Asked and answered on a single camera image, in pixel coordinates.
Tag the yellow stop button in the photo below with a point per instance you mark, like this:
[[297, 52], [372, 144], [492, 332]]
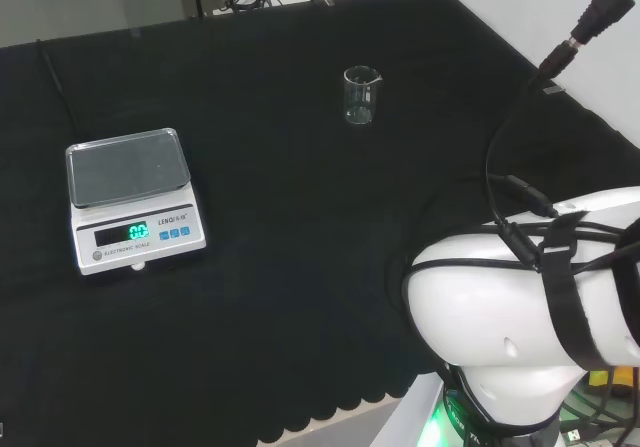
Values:
[[602, 377]]

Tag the black bench cloth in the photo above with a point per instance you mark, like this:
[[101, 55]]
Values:
[[280, 207]]

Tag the grey base plate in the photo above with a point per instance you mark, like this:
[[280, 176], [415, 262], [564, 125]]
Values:
[[415, 412]]

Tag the clear glass beaker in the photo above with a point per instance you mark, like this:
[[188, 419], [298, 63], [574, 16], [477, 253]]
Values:
[[358, 98]]

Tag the white electronic balance steel pan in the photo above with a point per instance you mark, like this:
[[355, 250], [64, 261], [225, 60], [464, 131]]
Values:
[[135, 217]]

